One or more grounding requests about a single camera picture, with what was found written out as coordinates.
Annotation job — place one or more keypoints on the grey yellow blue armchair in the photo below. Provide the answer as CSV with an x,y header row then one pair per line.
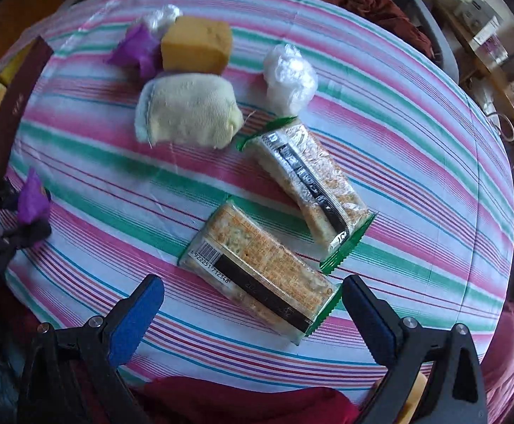
x,y
438,39

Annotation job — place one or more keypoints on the yellow foam piece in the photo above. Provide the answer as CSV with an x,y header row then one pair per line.
x,y
413,399

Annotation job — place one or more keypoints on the cracker packet with green edge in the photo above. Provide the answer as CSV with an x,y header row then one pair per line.
x,y
257,269
310,185

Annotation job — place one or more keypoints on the pink container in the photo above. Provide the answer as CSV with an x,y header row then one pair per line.
x,y
495,51

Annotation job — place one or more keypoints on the white box with dark print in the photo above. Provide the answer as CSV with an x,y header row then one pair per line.
x,y
477,9

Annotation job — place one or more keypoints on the pink cloth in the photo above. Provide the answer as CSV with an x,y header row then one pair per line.
x,y
513,353

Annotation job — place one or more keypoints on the wooden wardrobe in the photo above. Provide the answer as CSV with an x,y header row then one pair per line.
x,y
0,31

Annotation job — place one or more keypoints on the striped tablecloth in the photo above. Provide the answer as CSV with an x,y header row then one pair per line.
x,y
416,163

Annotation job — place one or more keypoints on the red garment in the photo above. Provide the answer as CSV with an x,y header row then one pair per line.
x,y
239,402

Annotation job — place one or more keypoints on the wooden side desk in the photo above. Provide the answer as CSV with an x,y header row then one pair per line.
x,y
473,55

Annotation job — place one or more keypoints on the white plastic bag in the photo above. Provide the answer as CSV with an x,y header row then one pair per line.
x,y
290,75

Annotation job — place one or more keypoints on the purple wrapper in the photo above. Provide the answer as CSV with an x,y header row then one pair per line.
x,y
32,201
131,51

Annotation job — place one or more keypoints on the maroon blanket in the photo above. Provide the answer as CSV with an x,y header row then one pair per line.
x,y
363,0

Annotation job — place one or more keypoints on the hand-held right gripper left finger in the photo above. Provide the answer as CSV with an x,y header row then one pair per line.
x,y
133,322

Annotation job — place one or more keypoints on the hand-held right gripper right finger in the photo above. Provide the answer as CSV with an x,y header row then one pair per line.
x,y
371,322

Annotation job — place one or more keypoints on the yellow sponge block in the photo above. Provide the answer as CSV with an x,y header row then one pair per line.
x,y
195,44

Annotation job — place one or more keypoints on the gold cardboard box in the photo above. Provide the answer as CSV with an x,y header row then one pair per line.
x,y
14,106

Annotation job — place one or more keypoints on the clear plastic bag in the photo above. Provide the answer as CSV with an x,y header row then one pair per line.
x,y
162,17

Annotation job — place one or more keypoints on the cream sock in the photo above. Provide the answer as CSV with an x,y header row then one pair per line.
x,y
186,110

